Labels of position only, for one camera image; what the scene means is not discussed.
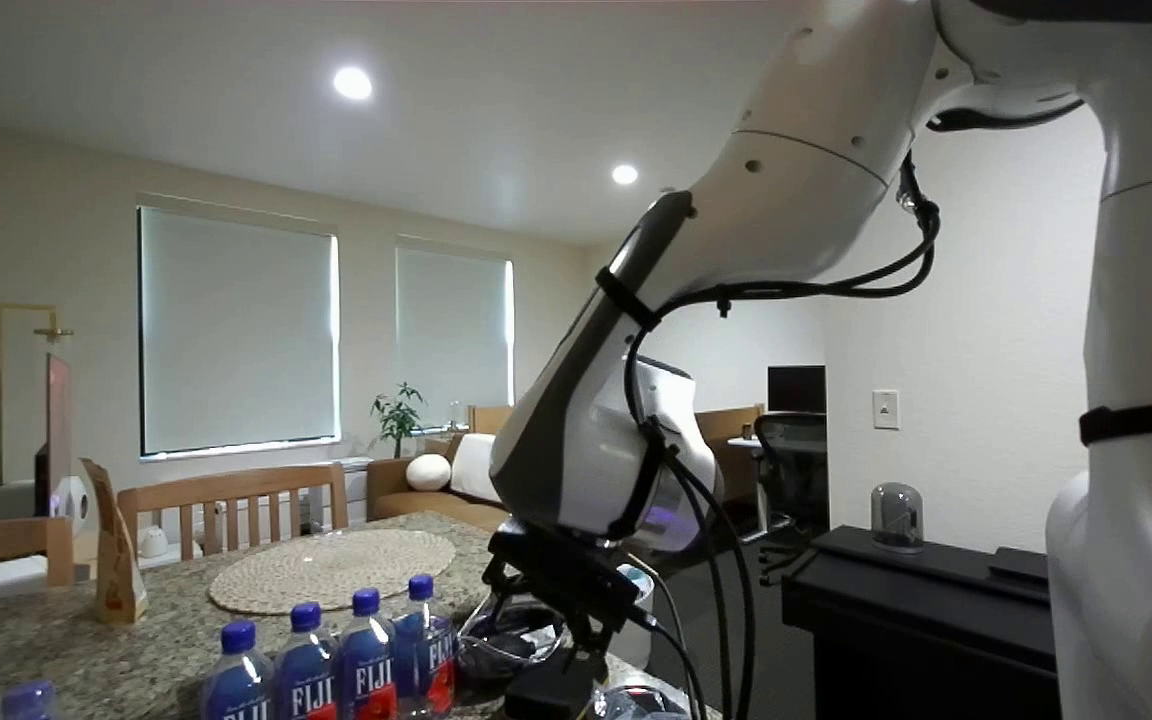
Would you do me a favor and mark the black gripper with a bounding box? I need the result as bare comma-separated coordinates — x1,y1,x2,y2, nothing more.
486,517,661,689

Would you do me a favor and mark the wooden frame sofa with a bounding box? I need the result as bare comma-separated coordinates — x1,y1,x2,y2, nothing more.
366,399,520,536

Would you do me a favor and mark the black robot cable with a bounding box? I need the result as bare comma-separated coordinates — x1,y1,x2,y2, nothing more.
592,96,947,720

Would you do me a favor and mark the black cabinet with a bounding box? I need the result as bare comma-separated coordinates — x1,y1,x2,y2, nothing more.
780,526,1059,720

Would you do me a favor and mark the white light switch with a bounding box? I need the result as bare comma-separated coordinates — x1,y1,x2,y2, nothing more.
867,384,904,435

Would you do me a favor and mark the wall mirror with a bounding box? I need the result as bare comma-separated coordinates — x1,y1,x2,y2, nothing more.
0,300,64,494

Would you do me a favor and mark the clear Ziploc bag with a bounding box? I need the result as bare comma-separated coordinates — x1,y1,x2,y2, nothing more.
451,594,578,689

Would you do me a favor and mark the green potted plant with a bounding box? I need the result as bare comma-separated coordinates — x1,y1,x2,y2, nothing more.
374,381,429,460

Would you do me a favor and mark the carved wooden figure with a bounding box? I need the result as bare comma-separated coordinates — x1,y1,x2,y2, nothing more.
79,456,153,627

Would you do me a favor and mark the tall narrow floor stand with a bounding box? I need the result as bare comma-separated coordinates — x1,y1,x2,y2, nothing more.
33,316,79,526

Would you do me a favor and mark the glass jar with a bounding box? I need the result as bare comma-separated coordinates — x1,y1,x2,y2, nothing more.
867,480,930,547

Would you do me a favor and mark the black zippered case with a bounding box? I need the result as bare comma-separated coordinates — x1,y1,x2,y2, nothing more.
500,665,605,720

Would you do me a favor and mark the black monitor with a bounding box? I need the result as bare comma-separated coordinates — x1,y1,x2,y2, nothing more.
763,365,832,418

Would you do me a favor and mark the wide white window blind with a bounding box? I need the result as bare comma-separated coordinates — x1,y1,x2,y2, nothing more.
131,201,345,460

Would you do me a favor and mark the black office chair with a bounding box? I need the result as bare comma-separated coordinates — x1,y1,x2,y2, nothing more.
748,411,832,586

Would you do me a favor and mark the round white pillow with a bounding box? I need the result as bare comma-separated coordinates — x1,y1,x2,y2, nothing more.
401,454,457,494

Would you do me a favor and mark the small blue-capped bottle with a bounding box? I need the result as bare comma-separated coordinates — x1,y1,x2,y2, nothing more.
0,679,64,720

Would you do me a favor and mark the round woven placemat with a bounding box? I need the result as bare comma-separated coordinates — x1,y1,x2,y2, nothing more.
204,528,462,616

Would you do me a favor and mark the narrow white window blind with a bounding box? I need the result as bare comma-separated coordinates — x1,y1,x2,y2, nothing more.
393,242,520,432

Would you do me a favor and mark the wooden armchair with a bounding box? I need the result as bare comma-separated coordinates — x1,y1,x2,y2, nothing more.
693,404,768,517

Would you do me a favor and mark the wooden chair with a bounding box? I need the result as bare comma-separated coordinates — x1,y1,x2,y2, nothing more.
0,517,76,611

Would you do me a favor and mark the crinkled clear plastic bag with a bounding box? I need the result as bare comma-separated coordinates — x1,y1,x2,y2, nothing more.
590,679,698,720

